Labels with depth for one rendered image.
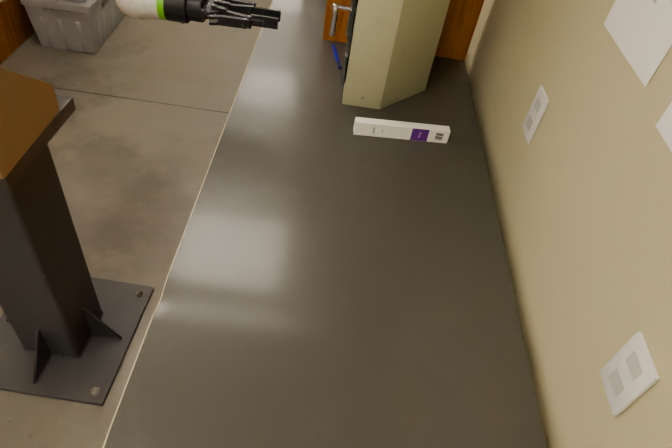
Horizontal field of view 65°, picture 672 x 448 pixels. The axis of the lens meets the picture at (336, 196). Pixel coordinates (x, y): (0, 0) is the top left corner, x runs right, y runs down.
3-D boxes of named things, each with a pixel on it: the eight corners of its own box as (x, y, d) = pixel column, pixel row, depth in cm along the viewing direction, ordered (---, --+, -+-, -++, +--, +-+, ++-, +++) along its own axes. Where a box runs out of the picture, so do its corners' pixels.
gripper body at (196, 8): (185, -2, 134) (221, 4, 134) (194, -15, 140) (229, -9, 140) (187, 26, 139) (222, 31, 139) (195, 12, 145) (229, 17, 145)
